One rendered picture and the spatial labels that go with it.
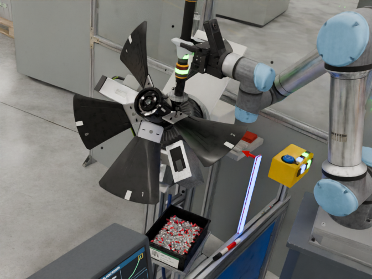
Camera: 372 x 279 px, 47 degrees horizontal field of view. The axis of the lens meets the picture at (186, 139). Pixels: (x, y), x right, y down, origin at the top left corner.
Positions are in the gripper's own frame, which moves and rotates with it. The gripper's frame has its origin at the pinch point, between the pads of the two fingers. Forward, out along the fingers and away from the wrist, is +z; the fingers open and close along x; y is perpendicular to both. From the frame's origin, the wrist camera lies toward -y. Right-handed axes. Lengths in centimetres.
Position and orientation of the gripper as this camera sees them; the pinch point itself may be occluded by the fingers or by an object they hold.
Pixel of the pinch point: (179, 37)
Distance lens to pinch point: 146.0
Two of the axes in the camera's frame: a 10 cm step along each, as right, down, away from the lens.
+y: -1.3, 8.5, 5.2
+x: 6.2, -3.3, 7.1
